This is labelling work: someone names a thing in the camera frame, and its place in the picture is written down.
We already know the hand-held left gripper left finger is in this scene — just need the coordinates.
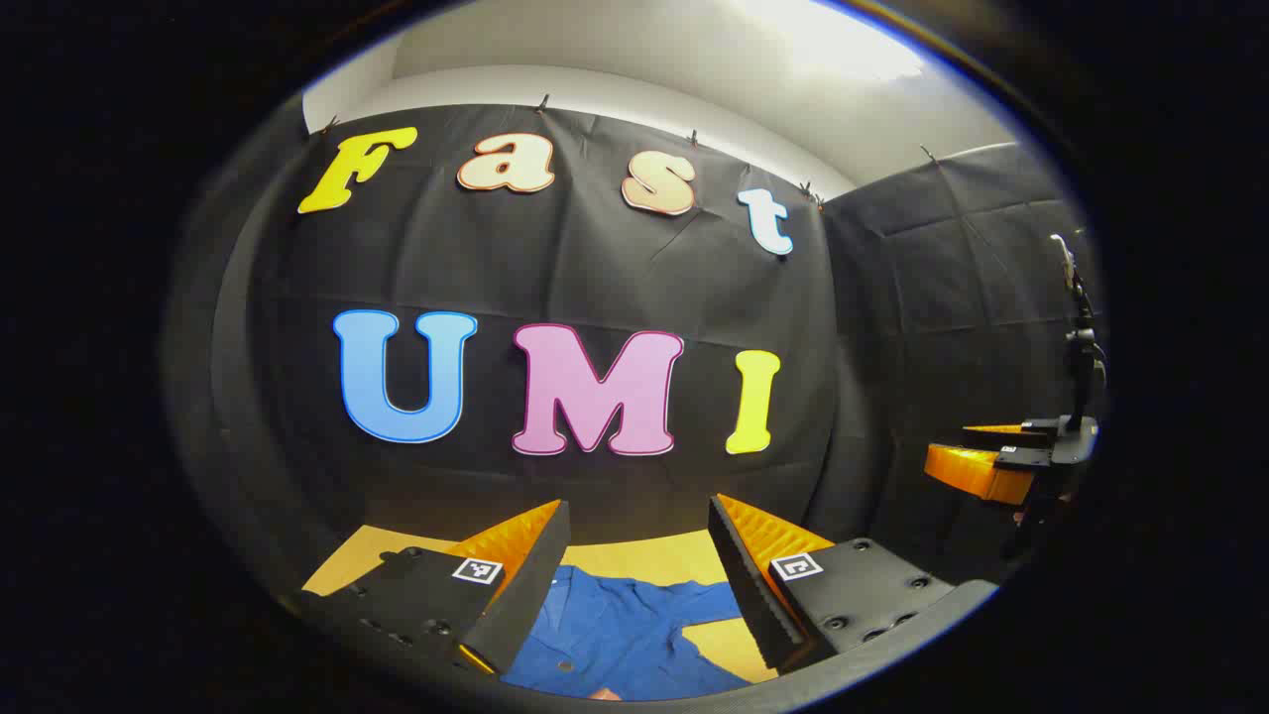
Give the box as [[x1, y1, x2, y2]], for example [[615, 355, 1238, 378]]
[[288, 499, 573, 677]]

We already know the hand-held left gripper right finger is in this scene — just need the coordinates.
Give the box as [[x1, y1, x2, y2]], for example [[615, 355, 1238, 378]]
[[707, 493, 1000, 677]]

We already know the blue corduroy shirt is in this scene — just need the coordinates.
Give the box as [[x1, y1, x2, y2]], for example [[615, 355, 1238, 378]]
[[501, 565, 779, 703]]

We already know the black backdrop cloth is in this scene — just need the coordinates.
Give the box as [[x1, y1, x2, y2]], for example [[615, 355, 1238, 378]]
[[169, 99, 1106, 596]]

